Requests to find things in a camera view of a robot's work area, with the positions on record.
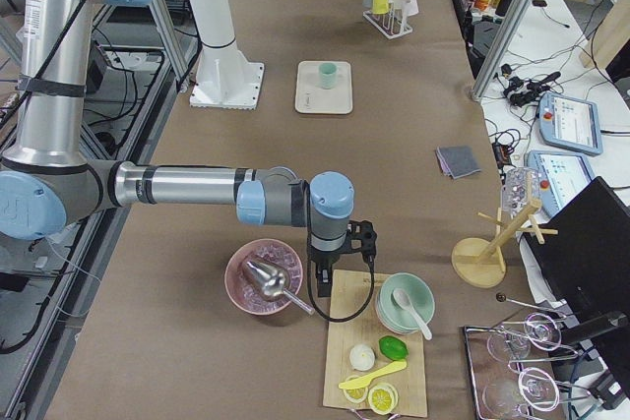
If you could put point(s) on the white plastic spoon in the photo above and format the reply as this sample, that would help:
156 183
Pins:
402 299

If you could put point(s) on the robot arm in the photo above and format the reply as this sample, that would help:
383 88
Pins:
47 183

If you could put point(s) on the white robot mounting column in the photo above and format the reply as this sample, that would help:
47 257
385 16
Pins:
224 76

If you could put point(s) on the green cup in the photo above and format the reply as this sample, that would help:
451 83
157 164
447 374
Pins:
327 75

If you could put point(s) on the black monitor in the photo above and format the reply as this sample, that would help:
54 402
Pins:
587 262

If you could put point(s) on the cream rabbit print tray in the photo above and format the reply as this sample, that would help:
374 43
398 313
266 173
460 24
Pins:
312 98

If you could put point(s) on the green lime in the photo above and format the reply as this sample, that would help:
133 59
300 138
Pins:
393 348

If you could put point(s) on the black power adapter box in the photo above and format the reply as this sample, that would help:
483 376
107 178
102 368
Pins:
502 154

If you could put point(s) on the bamboo cutting board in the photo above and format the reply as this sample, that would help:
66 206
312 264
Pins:
348 292

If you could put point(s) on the folded grey cloth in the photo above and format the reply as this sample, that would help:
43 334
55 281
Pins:
457 162

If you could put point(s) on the lemon half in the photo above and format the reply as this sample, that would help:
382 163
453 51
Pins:
383 398
356 396

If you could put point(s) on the white garlic bulb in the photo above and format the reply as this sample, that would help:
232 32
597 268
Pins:
362 357

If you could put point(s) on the black tray with glasses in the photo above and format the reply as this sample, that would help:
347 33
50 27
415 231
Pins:
543 363

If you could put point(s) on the lemon half left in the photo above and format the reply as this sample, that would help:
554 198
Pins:
356 396

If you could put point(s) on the wooden mug tree stand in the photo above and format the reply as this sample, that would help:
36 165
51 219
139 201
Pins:
479 262

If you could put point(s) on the aluminium frame post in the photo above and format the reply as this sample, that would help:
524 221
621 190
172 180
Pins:
499 46

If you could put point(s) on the clear patterned glass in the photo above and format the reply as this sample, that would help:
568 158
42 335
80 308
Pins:
520 186

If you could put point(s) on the white cup rack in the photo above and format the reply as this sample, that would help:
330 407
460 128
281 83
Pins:
391 25

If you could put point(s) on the yellow plastic knife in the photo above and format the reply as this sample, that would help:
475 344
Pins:
365 380

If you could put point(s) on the yellow cup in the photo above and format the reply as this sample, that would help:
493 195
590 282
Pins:
380 7

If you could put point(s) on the lemon half right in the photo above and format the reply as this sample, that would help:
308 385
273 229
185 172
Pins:
383 398

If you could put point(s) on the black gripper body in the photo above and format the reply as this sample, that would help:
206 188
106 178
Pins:
321 259

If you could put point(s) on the metal scoop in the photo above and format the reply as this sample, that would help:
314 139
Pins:
272 282

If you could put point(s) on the cream cup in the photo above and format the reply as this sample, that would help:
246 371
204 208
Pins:
408 8

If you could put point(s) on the pink ice bowl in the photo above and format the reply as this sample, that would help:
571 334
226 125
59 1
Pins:
241 291

